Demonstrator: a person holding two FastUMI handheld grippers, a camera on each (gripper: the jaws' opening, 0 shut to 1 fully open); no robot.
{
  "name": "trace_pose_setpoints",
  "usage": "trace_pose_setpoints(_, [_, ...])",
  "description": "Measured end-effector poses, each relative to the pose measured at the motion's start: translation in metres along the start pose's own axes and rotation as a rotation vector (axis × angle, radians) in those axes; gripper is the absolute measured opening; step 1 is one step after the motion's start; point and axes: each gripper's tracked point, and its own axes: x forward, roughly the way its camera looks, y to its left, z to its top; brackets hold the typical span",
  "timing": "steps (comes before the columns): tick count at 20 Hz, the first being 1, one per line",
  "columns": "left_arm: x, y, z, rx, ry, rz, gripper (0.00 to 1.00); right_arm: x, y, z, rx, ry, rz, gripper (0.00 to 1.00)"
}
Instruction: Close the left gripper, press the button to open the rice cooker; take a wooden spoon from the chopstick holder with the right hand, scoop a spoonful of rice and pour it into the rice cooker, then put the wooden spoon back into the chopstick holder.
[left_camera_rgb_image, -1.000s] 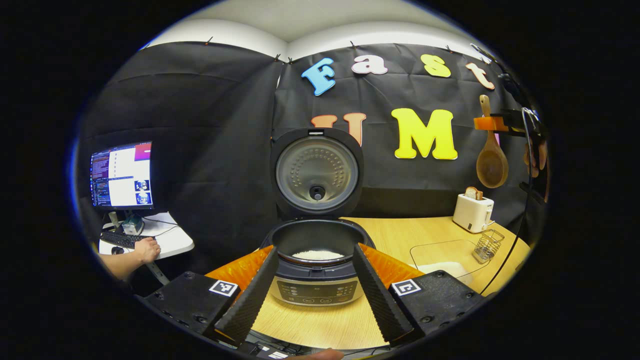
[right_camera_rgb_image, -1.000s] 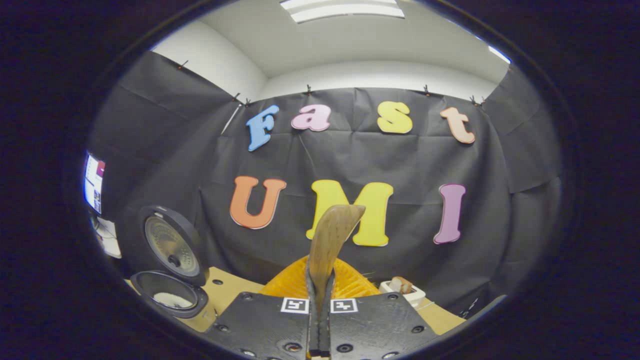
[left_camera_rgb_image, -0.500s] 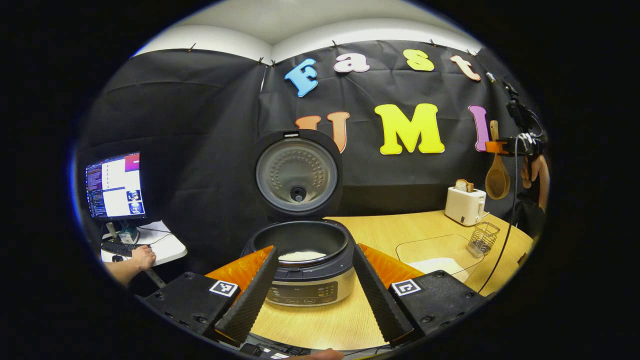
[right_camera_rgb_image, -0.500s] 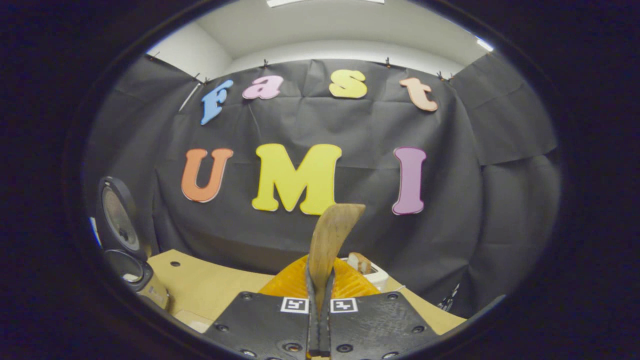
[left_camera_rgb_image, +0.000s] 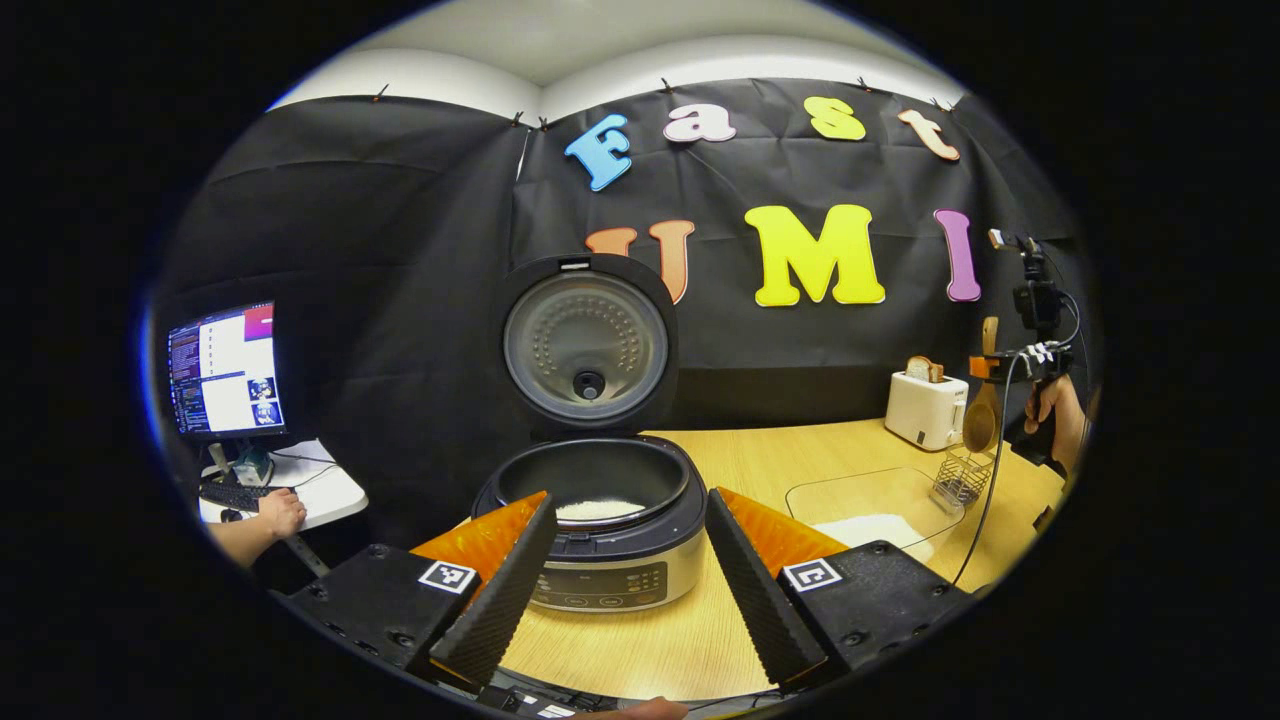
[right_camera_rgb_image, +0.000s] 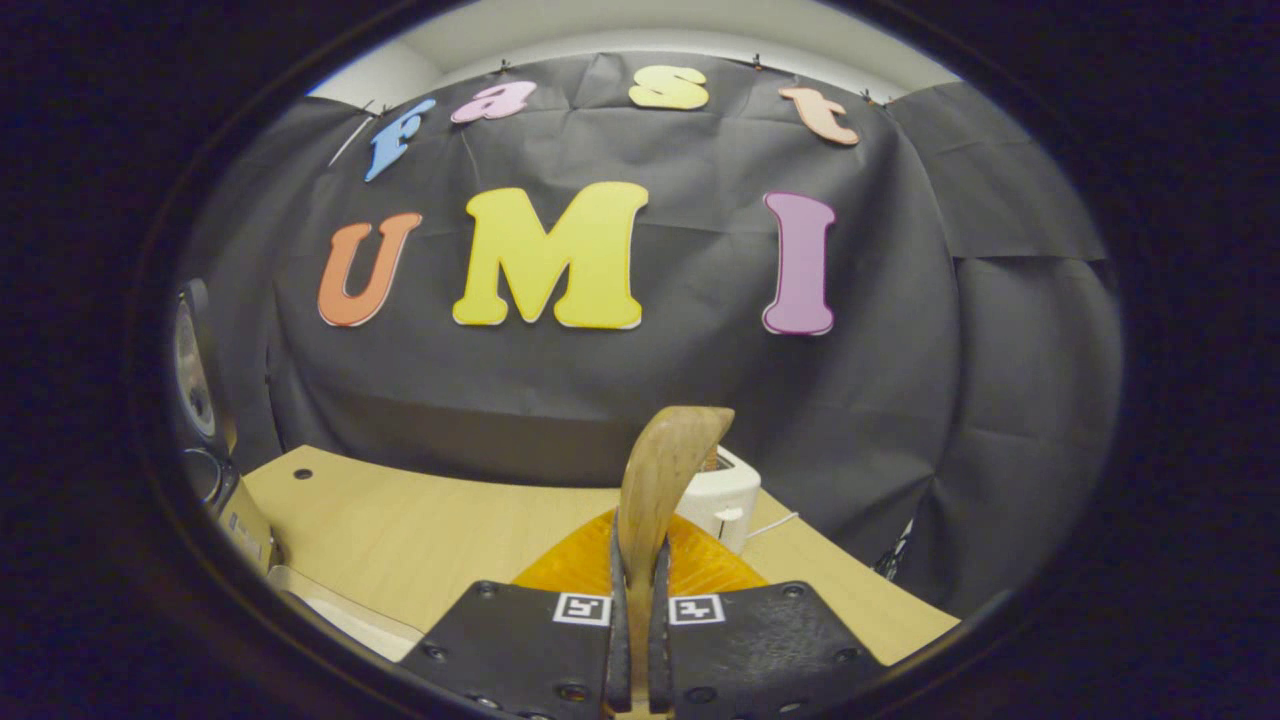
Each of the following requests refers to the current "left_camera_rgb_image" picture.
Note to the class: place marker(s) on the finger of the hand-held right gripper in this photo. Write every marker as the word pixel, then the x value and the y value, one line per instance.
pixel 986 367

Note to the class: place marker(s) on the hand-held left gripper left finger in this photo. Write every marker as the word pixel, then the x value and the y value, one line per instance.
pixel 500 600

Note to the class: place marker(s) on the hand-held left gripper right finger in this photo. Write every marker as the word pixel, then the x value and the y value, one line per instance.
pixel 760 600

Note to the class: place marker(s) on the wooden spoon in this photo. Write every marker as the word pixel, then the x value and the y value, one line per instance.
pixel 981 420

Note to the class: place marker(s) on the scooped white rice portion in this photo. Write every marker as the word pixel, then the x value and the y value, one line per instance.
pixel 600 509

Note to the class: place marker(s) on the black silver rice cooker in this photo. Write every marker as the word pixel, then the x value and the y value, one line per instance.
pixel 590 350

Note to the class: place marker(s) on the toasted bread slice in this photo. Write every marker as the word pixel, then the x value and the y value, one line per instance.
pixel 923 370

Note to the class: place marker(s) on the white toaster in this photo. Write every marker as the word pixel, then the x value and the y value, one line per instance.
pixel 925 415

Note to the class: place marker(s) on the black box with white labels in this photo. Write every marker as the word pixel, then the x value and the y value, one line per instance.
pixel 525 703

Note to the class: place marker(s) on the clear glass tray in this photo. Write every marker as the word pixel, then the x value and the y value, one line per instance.
pixel 850 490

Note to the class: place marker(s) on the white side table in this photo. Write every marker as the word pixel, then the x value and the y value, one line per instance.
pixel 325 490

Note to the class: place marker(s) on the black keyboard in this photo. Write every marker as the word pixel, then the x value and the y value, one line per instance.
pixel 240 495

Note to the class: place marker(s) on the teal white desk item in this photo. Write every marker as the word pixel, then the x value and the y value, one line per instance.
pixel 253 467

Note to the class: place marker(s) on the computer monitor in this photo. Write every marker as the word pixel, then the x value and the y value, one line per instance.
pixel 225 370

